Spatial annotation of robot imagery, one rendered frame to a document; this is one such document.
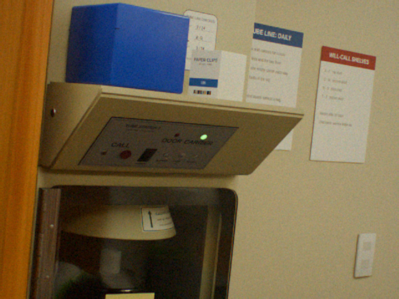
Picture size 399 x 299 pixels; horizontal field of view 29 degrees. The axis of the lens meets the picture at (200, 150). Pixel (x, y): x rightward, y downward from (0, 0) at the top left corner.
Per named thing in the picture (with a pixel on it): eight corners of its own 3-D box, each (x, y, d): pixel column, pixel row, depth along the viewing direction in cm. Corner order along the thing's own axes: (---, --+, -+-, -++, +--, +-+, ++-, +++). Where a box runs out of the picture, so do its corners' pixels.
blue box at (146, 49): (63, 83, 89) (70, 5, 88) (133, 90, 95) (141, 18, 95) (111, 86, 81) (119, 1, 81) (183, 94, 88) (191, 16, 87)
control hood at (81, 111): (37, 166, 89) (45, 80, 88) (240, 173, 110) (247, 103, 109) (89, 180, 80) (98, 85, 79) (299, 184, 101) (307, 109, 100)
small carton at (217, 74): (186, 96, 97) (191, 49, 97) (212, 99, 101) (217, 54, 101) (216, 99, 94) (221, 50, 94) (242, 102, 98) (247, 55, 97)
